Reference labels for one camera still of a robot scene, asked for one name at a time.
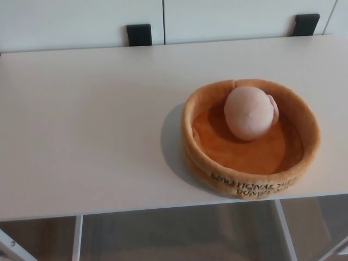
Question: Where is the cream plush dumpling toy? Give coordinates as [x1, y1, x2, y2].
[223, 86, 280, 142]

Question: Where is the orange round plush plate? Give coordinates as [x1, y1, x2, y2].
[181, 78, 323, 201]

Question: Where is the left black wall bracket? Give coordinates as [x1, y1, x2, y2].
[126, 23, 152, 47]

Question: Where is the black wall bracket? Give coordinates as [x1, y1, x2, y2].
[126, 23, 152, 47]
[295, 14, 321, 36]

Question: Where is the white table leg frame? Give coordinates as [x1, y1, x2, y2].
[0, 214, 84, 261]
[274, 200, 348, 261]

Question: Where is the right black wall bracket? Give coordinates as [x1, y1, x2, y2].
[295, 14, 321, 36]

